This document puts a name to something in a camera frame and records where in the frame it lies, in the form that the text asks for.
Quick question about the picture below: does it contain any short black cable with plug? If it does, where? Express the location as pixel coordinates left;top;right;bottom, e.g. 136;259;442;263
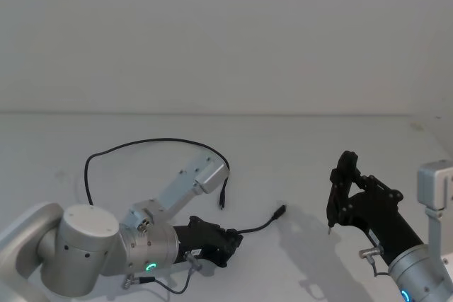
233;204;288;237

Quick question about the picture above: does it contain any white table cloth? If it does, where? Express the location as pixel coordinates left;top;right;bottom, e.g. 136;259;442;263
0;112;453;302

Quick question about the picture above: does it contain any thin dark left gripper cable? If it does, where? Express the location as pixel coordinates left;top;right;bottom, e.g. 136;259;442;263
121;255;203;295

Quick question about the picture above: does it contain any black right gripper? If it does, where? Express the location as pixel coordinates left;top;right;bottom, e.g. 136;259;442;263
328;150;425;267

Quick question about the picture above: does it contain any thin dark right gripper cable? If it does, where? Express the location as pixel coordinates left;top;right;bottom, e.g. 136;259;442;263
358;247;391;278

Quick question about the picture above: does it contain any long black looped cable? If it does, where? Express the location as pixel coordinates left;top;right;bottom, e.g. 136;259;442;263
84;137;232;211

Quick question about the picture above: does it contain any thin dark gripper cable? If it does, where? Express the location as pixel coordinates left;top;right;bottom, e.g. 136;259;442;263
358;247;391;278
121;255;203;295

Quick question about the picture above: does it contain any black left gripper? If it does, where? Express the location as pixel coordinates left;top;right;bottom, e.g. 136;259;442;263
172;215;245;269

